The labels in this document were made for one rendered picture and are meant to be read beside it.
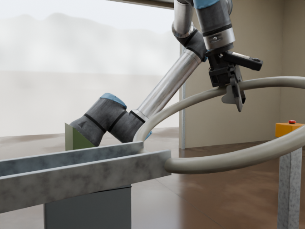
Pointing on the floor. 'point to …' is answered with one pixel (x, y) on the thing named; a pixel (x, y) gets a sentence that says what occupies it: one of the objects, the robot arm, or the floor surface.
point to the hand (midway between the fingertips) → (243, 104)
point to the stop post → (289, 181)
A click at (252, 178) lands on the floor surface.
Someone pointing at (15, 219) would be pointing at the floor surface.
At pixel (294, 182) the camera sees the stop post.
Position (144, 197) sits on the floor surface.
